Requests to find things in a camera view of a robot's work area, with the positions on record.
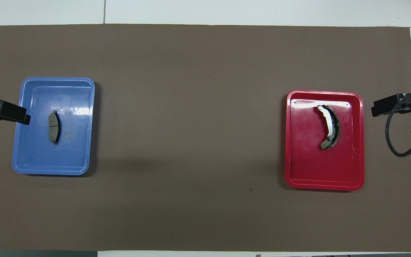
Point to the brown table mat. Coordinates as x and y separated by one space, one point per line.
198 107

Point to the dark brake pad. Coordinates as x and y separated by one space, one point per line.
53 127

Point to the blue plastic tray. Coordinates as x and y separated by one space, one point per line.
71 150

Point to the curved brake shoe grey web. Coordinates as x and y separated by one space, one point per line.
331 125

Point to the red plastic tray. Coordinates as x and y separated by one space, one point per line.
309 164

